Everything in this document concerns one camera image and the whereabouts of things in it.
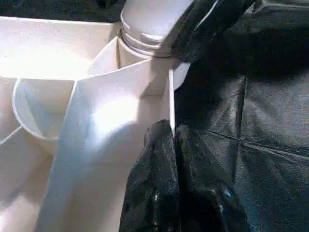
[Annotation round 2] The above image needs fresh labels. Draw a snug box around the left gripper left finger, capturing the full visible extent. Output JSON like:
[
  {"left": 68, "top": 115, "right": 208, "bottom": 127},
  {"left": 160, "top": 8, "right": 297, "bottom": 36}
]
[{"left": 119, "top": 119, "right": 181, "bottom": 232}]

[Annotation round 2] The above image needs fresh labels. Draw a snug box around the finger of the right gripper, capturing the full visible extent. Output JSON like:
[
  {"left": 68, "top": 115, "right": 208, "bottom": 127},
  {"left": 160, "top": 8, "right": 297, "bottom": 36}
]
[{"left": 171, "top": 0, "right": 257, "bottom": 64}]

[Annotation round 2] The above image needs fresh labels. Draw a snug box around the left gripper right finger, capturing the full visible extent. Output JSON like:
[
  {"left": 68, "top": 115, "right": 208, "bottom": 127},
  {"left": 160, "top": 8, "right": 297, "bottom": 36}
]
[{"left": 173, "top": 124, "right": 250, "bottom": 232}]

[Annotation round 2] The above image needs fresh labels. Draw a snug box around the white plastic table leg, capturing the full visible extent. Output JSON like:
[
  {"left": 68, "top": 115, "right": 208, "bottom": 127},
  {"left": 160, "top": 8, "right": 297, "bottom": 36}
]
[{"left": 119, "top": 0, "right": 195, "bottom": 59}]

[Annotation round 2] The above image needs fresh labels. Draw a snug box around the white plastic table top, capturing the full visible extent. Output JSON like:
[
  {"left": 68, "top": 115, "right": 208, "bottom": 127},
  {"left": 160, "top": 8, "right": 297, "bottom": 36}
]
[{"left": 0, "top": 15, "right": 192, "bottom": 232}]

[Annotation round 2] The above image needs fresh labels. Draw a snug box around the black shiny mat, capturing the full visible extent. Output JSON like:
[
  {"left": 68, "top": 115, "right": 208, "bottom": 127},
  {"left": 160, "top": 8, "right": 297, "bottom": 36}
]
[{"left": 0, "top": 0, "right": 309, "bottom": 232}]

